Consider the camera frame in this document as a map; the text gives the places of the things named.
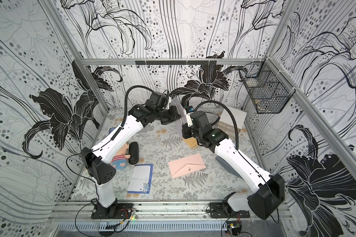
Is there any white blue-bordered letter paper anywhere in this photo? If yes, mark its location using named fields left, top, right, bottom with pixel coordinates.
left=128, top=164, right=153, bottom=194

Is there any black wire mesh basket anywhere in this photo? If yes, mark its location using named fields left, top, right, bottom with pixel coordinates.
left=238, top=58, right=292, bottom=114

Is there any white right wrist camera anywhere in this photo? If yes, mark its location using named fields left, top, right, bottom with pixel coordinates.
left=184, top=106, right=195, bottom=127

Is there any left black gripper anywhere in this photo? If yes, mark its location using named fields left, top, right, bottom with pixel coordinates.
left=151, top=103, right=180, bottom=123

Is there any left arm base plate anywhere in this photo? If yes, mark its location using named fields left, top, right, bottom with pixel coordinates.
left=91, top=203, right=133, bottom=220

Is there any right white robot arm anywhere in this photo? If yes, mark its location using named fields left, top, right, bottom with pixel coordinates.
left=178, top=101, right=285, bottom=220

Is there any yellow kraft envelope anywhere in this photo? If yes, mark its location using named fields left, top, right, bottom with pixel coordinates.
left=183, top=137, right=198, bottom=149

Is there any black bar on rail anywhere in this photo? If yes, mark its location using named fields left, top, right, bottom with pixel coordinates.
left=135, top=60, right=218, bottom=65

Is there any lilac grey envelope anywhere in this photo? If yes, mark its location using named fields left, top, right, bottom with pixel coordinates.
left=169, top=97, right=187, bottom=139

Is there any pink envelope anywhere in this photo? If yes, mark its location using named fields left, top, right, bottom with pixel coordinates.
left=168, top=154, right=206, bottom=179

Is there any white mini drawer cabinet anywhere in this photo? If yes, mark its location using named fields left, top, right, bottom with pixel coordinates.
left=218, top=106, right=247, bottom=134

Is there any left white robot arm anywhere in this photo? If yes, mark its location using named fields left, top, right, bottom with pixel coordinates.
left=81, top=86, right=181, bottom=208

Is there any dark grey envelope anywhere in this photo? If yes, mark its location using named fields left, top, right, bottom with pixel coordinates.
left=215, top=156, right=241, bottom=178

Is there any pink plush doll toy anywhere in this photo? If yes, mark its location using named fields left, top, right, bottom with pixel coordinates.
left=110, top=143, right=131, bottom=170

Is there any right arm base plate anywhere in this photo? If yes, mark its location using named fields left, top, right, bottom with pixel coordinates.
left=206, top=202, right=250, bottom=219

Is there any small electronics board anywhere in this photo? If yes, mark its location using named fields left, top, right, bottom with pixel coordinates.
left=226, top=221, right=241, bottom=236

